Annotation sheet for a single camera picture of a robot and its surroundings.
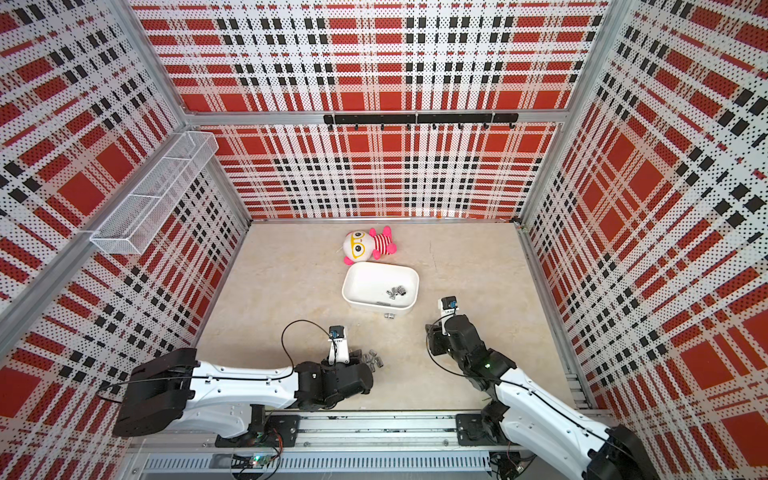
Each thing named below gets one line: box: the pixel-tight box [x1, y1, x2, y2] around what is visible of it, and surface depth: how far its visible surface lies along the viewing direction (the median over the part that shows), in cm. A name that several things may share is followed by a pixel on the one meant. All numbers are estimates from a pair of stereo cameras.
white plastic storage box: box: [342, 261, 420, 314], surface depth 101 cm
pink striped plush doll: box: [343, 226, 397, 265], surface depth 107 cm
